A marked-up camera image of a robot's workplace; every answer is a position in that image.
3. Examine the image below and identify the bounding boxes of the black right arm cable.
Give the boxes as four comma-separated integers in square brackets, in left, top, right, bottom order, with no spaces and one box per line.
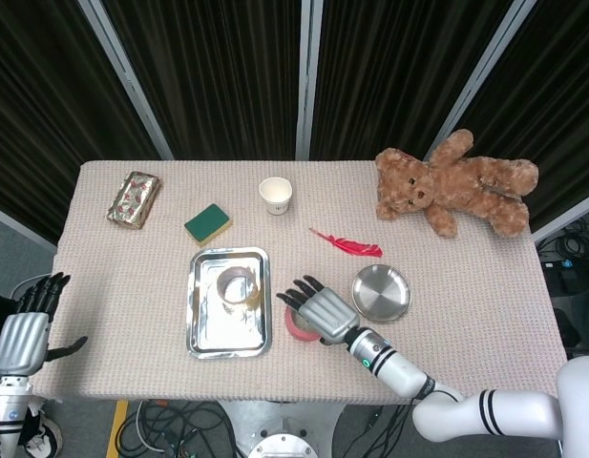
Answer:
[420,376,465,406]

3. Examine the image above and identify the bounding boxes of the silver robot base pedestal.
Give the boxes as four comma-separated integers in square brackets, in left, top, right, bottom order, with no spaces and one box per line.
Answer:
[216,399,353,458]

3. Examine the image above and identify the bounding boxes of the rectangular steel tray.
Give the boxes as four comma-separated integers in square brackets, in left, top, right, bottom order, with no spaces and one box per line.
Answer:
[185,246,273,360]

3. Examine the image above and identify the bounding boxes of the red feather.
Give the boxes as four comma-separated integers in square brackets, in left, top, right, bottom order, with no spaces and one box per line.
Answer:
[308,227,384,260]

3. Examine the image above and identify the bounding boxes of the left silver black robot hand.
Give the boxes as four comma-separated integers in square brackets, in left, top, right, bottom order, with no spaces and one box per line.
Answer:
[0,272,89,378]

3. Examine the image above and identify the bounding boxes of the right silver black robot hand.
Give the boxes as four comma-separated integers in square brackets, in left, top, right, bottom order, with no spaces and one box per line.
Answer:
[276,275,361,345]

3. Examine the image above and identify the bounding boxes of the beige waffle tablecloth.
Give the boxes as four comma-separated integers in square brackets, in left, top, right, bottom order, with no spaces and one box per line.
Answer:
[30,159,578,406]

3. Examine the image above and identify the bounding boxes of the round steel plate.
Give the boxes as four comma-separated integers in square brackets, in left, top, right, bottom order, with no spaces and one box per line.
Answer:
[350,263,412,323]

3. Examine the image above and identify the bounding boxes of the green yellow sponge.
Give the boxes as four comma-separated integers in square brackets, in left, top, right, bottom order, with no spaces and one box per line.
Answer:
[183,203,234,248]

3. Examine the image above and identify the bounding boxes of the black curtain panel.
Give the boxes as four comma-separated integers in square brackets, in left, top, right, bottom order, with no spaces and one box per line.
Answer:
[100,0,305,161]
[0,0,162,244]
[458,0,589,235]
[310,0,517,161]

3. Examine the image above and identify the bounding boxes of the grey partition rail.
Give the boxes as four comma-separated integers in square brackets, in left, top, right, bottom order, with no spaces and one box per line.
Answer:
[0,202,57,250]
[532,204,589,244]

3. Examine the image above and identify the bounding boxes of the black floor cable bundle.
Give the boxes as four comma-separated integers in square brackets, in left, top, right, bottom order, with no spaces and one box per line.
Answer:
[116,399,247,458]

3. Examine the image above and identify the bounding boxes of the yellow transparent tape roll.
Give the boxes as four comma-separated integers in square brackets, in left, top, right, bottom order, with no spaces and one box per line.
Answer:
[216,266,261,305]

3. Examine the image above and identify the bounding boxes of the gold wrapped package red prints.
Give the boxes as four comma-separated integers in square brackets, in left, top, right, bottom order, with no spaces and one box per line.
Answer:
[105,171,161,231]

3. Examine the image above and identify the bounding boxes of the red tape roll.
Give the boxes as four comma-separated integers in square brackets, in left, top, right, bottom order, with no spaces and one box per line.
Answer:
[284,304,324,344]

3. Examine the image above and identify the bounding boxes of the black cables with power strip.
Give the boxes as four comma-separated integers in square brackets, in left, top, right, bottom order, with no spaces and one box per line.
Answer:
[536,223,589,357]

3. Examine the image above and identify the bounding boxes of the brown teddy bear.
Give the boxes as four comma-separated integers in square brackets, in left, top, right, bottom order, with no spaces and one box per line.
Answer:
[373,128,540,239]

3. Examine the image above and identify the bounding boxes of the white paper cup blue logo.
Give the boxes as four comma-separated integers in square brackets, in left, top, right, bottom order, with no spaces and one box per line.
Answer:
[258,177,294,217]

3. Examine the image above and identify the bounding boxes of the grey partition post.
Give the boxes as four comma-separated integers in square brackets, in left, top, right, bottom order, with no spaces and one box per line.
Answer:
[421,0,538,161]
[77,0,175,161]
[295,0,324,161]

